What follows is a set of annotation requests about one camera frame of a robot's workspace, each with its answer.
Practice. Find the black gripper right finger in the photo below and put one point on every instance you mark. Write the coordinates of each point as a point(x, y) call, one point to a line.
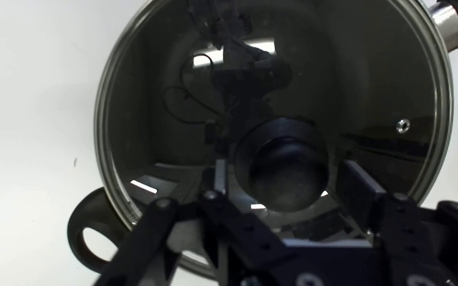
point(430, 244)

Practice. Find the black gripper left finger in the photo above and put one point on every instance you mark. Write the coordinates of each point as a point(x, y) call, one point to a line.
point(150, 248)

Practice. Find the glass lid with black knob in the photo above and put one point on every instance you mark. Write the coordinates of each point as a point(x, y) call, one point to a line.
point(346, 80)

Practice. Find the black cooking pot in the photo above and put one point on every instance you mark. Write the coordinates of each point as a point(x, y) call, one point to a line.
point(79, 233)

